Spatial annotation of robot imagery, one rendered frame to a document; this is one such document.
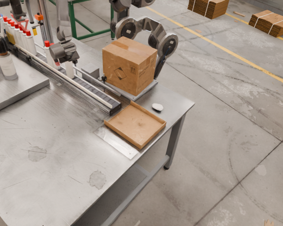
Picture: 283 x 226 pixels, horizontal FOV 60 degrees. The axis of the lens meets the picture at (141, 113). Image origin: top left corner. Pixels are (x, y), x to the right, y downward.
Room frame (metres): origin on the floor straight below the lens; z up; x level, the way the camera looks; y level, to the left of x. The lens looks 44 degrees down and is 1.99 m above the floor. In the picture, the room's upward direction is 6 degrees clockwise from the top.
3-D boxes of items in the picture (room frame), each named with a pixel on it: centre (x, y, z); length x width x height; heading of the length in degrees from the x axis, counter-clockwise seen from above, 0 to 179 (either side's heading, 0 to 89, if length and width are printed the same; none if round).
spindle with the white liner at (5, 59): (1.36, 0.95, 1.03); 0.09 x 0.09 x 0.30
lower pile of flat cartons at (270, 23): (4.84, -2.32, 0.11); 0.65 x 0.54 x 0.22; 41
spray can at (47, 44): (1.54, 0.72, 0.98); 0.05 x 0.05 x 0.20
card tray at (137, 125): (1.07, 0.03, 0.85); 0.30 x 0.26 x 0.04; 56
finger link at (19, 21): (1.46, 0.82, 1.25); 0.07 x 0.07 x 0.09; 44
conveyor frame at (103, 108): (1.63, 0.85, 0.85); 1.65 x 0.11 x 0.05; 56
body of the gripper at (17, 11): (1.48, 0.84, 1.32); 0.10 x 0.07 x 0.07; 44
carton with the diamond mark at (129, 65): (1.50, 0.13, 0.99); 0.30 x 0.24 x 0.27; 62
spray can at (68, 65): (1.43, 0.54, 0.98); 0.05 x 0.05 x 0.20
